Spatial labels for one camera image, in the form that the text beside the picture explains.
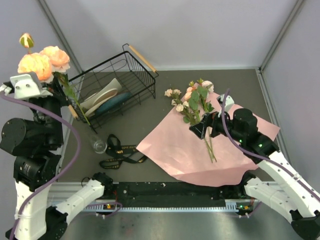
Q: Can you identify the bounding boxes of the eucalyptus pink flower sprig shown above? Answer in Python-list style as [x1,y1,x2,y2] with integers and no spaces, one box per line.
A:
[184,78,218,164]

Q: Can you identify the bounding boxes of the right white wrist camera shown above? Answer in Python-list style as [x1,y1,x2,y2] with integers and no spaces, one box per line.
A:
[217,94,235,113]

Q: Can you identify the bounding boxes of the white plate in basket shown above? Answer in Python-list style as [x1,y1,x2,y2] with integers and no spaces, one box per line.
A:
[80,78,122,110]

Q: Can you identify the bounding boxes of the peach rose flower stem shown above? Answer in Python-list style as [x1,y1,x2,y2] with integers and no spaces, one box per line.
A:
[17,32,91,126]

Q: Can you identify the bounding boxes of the pink wrapping paper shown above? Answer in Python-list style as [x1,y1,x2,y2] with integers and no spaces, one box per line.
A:
[135,84,281,188]

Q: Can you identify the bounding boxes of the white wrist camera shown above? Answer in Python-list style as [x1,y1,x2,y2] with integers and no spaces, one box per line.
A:
[217,94,235,113]
[0,72,53,100]

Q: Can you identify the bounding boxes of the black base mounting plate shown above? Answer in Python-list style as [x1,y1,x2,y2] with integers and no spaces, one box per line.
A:
[113,182,244,200]

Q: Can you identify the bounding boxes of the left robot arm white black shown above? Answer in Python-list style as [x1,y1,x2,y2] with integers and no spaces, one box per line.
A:
[0,72,114,240]

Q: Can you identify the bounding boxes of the grey slotted cable duct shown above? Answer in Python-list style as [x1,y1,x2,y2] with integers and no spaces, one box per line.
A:
[83,200,254,215]

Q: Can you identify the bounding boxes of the clear glass vase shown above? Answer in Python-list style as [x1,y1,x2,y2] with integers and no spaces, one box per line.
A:
[89,134,107,154]

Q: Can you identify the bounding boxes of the black ribbon gold lettering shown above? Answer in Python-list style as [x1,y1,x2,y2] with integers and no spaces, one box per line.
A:
[99,134,148,170]

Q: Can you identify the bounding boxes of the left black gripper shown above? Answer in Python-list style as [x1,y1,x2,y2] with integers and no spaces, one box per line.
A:
[30,72,74,146]

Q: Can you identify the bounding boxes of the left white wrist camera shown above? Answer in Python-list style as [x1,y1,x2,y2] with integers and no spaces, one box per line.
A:
[0,72,53,100]

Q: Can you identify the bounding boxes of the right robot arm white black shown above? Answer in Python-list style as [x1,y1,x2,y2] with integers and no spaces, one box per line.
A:
[189,108,320,240]

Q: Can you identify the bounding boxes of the black wire basket wooden handles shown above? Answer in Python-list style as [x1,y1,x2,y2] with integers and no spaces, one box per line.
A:
[69,43,159,132]

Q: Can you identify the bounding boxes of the dark teal plate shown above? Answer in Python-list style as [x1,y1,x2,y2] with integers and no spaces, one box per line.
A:
[94,92,132,115]

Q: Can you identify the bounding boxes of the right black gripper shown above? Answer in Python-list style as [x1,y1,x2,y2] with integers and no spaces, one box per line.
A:
[189,106,245,143]

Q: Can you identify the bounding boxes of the small pink rose sprig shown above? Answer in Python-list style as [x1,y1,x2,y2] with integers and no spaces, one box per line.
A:
[164,88,198,125]

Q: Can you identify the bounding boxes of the cream plate in basket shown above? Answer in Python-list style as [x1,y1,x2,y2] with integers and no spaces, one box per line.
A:
[85,88,118,117]

